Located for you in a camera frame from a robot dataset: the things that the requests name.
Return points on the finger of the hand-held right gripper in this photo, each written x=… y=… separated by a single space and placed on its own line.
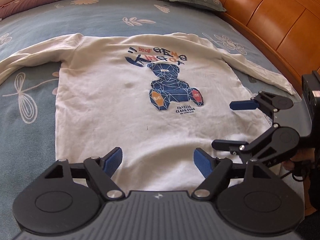
x=225 y=145
x=243 y=105

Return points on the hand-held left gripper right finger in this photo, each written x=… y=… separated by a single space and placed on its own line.
x=203 y=162

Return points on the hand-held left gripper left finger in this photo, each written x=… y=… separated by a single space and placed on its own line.
x=113 y=161

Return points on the white printed sweatshirt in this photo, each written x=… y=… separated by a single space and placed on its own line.
x=100 y=105

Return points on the person's right hand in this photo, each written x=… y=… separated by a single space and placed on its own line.
x=303 y=156

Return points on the wooden headboard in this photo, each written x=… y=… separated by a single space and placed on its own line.
x=275 y=17

